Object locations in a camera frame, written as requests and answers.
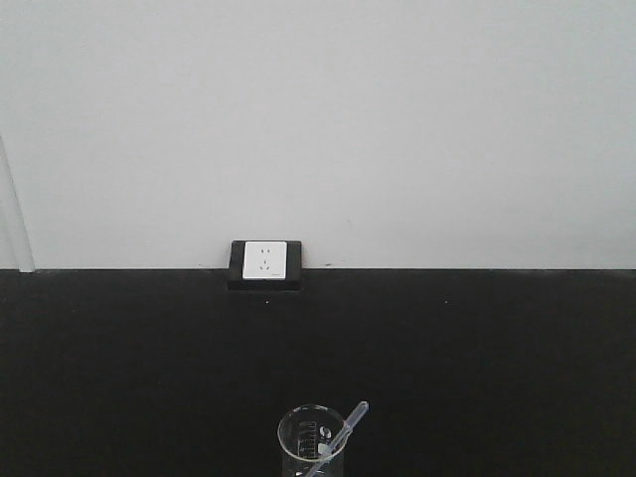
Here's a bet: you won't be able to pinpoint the white wall power socket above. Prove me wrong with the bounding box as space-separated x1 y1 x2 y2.
241 240 287 280

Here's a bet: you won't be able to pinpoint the clear plastic pipette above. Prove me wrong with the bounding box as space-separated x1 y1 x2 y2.
305 400 370 477

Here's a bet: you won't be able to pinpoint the black socket mounting box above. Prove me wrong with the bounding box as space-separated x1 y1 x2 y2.
228 240 302 292

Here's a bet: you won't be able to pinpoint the clear glass beaker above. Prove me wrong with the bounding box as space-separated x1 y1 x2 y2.
277 404 346 477

